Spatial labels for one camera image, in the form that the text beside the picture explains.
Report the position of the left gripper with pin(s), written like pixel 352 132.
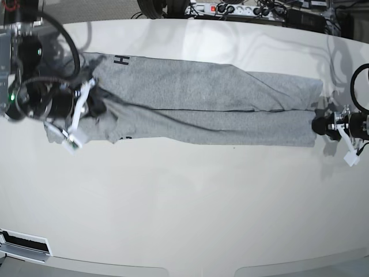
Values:
pixel 355 125

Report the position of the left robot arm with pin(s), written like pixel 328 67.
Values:
pixel 358 84

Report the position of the white slotted bracket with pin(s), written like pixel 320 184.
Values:
pixel 25 246

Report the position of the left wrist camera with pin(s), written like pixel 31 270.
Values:
pixel 351 158

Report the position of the grey t-shirt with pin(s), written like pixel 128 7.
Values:
pixel 197 103

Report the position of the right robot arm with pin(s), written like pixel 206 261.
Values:
pixel 42 76

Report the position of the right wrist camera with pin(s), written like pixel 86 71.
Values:
pixel 74 141

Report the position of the white power strip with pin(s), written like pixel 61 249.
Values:
pixel 268 11

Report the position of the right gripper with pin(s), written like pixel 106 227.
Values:
pixel 60 101

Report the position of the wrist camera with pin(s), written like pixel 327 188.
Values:
pixel 351 158
pixel 74 141

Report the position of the black power adapter box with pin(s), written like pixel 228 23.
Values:
pixel 305 21

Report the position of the black wheel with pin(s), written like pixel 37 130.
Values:
pixel 155 9

